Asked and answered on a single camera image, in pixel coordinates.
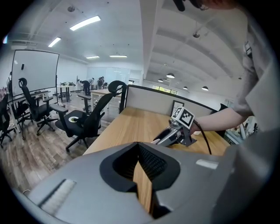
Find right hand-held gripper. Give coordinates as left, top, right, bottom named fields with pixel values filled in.
left=153, top=106, right=197, bottom=147

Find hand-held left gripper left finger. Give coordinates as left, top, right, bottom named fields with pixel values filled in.
left=28, top=142, right=152, bottom=224

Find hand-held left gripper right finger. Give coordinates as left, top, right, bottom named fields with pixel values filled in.
left=137, top=142, right=235, bottom=224

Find person's right forearm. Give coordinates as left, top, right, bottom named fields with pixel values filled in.
left=190, top=107, right=254, bottom=133

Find black framed picture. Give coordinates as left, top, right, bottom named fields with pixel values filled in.
left=170, top=100, right=185, bottom=117

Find wooden desk with white legs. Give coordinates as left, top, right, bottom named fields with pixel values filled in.
left=83, top=106, right=231, bottom=216

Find grey partition panel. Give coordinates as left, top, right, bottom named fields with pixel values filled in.
left=126, top=84, right=219, bottom=120

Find black office chair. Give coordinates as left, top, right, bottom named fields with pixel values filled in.
left=10, top=101, right=30, bottom=132
left=0, top=94, right=17, bottom=148
left=49, top=80, right=127, bottom=153
left=18, top=77, right=60, bottom=136

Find wooden table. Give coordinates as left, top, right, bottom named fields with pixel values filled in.
left=89, top=88, right=123, bottom=113

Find white table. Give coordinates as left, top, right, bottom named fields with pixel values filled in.
left=57, top=84, right=74, bottom=103

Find person's grey shirt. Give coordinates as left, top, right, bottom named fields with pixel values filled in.
left=211, top=0, right=280, bottom=224

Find large whiteboard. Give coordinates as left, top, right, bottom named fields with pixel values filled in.
left=12, top=49, right=60, bottom=92

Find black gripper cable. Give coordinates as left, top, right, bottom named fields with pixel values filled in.
left=193, top=121, right=212, bottom=155

